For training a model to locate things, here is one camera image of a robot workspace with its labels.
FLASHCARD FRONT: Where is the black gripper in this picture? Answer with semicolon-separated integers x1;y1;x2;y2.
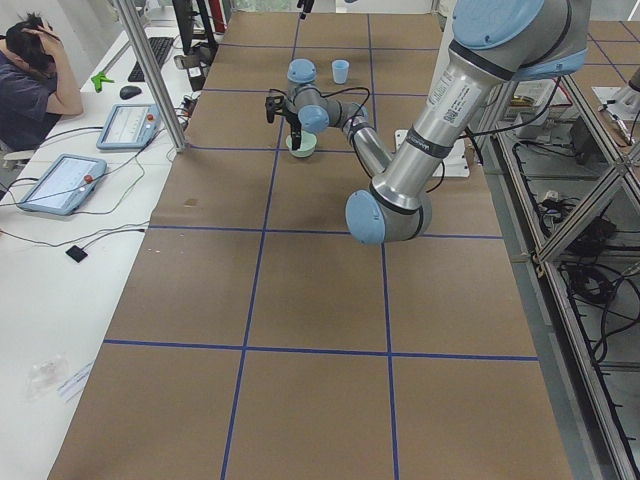
265;0;314;151

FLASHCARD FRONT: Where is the light blue plastic cup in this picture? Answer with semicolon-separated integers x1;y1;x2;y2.
331;59;350;85

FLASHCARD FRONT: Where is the pale green ceramic bowl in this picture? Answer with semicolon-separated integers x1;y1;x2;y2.
285;131;317;158

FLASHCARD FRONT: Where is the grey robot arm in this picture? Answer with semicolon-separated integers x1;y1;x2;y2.
265;0;591;244

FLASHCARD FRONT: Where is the black computer monitor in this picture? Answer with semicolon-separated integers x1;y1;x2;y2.
172;0;218;55

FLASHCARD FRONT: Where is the black keyboard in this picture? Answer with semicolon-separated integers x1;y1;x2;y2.
127;36;175;83

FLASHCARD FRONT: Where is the black computer mouse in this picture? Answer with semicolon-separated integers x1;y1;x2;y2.
119;85;142;100

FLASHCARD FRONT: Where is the far blue teach pendant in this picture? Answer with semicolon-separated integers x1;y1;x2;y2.
96;104;161;151

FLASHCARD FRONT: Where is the blue teach pendant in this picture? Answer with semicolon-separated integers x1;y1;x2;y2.
17;154;107;216
96;104;161;151

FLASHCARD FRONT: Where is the green plastic tool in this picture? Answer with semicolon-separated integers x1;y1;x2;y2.
90;71;113;93

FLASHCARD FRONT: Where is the near blue teach pendant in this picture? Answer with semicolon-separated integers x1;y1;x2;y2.
17;154;107;216

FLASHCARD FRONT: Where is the seated person dark shirt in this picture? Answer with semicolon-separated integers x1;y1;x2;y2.
1;13;84;152

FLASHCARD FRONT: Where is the brown paper table cover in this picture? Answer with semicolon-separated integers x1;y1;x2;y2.
50;13;571;479

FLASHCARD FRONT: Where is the small black square pad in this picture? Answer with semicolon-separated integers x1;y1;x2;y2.
65;245;88;263

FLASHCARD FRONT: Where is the clear plastic bag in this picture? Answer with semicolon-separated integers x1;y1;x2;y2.
25;354;68;401

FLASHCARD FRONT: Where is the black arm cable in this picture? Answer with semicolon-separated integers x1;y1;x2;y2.
267;86;372;121

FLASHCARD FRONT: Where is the aluminium frame post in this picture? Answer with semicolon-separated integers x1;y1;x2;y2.
114;0;186;153

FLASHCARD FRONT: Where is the aluminium side frame rail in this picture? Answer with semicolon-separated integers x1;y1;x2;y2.
482;65;639;479

